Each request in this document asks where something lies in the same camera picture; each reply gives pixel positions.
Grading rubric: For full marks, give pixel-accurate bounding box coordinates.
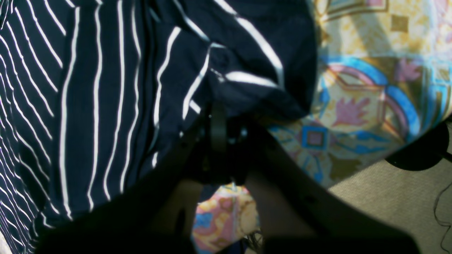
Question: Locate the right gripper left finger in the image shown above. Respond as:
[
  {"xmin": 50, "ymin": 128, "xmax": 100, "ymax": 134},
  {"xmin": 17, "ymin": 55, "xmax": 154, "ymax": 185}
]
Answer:
[{"xmin": 36, "ymin": 102, "xmax": 226, "ymax": 254}]

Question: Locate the patterned colourful tablecloth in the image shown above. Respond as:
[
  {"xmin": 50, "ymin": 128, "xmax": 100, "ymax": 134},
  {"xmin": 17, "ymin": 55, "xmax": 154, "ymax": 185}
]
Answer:
[{"xmin": 191, "ymin": 0, "xmax": 452, "ymax": 254}]

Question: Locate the black round lamp base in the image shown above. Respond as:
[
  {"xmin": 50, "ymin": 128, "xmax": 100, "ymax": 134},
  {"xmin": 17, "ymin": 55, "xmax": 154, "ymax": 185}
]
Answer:
[{"xmin": 385, "ymin": 122, "xmax": 452, "ymax": 171}]

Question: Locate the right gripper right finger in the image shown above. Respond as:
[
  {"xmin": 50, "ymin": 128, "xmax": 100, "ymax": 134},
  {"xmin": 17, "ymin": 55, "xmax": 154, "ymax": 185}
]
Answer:
[{"xmin": 227, "ymin": 118, "xmax": 420, "ymax": 254}]

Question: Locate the navy white striped T-shirt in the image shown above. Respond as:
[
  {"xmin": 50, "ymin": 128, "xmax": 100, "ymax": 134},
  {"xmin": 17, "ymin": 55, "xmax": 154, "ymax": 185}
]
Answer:
[{"xmin": 1, "ymin": 0, "xmax": 316, "ymax": 254}]

